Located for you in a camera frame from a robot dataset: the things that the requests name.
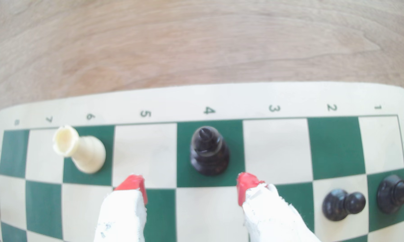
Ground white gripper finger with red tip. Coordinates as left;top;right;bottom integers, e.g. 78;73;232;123
236;172;322;242
94;174;149;242

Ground black chess pawn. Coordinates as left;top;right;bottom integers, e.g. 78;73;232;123
322;189;366;222

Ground white chess rook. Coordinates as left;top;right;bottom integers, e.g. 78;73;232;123
52;125;106;175

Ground black chess bishop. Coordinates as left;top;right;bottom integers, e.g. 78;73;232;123
189;126;231;177

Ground black chess king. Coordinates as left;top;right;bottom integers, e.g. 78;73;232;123
377;173;404;215

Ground green and cream chess mat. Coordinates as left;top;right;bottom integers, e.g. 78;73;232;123
0;82;404;242

